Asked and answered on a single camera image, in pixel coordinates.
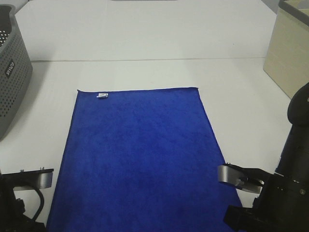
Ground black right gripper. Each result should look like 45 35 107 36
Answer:
224 174 309 232

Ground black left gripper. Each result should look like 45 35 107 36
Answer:
0 174 46 232

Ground blue microfibre towel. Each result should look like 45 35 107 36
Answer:
47 87 241 232

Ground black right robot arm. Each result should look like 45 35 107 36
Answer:
218 84 309 232

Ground grey perforated plastic basket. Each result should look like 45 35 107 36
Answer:
0 4 33 138

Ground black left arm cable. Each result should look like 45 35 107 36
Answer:
28 188 46 222

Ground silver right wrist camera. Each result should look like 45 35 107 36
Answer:
217 163 272 194

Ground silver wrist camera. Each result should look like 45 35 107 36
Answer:
217 163 272 194
2 167 54 191

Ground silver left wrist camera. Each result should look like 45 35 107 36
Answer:
2 167 54 191

